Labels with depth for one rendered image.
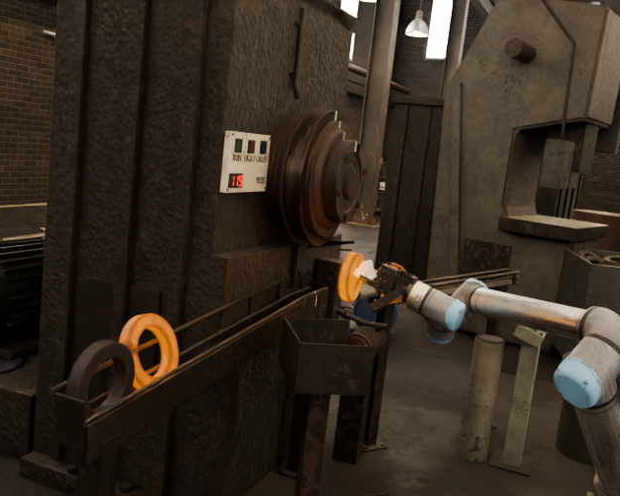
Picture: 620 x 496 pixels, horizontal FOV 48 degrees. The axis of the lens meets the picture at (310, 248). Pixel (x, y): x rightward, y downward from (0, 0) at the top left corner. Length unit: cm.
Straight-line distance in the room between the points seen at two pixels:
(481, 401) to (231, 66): 171
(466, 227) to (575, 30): 146
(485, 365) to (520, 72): 255
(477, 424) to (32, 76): 799
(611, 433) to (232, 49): 145
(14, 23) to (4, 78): 69
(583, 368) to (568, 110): 321
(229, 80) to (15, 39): 773
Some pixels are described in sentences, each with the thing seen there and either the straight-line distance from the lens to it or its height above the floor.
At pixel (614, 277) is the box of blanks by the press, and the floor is 68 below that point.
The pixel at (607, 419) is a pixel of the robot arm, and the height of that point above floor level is 63.
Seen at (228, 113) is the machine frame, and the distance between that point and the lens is 207.
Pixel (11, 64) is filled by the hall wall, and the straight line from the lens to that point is 964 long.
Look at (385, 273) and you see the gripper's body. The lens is 215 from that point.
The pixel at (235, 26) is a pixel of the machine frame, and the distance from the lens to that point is 208.
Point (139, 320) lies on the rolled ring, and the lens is 170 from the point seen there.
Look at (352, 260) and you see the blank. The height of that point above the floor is 89.
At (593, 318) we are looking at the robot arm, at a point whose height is 87.
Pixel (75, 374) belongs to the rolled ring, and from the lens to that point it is 151.
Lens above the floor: 123
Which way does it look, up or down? 9 degrees down
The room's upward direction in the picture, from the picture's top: 6 degrees clockwise
